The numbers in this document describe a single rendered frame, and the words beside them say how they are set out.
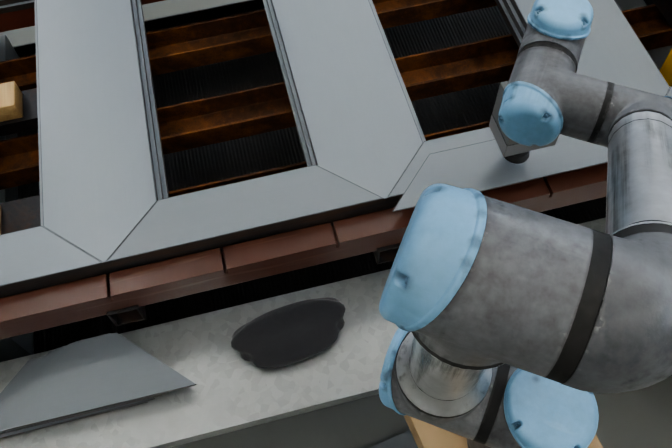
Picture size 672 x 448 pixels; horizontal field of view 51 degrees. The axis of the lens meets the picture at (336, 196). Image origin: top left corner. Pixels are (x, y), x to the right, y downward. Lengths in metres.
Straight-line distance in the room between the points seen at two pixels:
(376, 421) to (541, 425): 1.00
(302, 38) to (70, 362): 0.69
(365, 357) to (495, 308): 0.71
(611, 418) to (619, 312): 1.47
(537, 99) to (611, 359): 0.41
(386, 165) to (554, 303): 0.69
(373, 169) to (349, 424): 0.88
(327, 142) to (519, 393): 0.52
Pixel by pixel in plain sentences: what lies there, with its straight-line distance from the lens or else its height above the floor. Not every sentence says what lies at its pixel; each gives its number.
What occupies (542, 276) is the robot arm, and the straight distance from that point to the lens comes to 0.50.
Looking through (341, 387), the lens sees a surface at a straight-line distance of 1.18.
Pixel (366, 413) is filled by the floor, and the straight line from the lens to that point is 1.86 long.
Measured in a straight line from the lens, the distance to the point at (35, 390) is 1.25.
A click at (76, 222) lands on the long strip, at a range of 1.18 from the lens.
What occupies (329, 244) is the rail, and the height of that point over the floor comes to 0.83.
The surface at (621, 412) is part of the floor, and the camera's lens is 1.98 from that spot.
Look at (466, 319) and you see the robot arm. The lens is 0.50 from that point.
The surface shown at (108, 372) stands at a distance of 1.21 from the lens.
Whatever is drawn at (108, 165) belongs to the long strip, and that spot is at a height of 0.86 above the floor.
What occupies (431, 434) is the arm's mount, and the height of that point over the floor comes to 0.73.
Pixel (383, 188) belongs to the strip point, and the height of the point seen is 0.86.
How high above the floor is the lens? 1.81
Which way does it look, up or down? 59 degrees down
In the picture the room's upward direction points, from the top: 4 degrees counter-clockwise
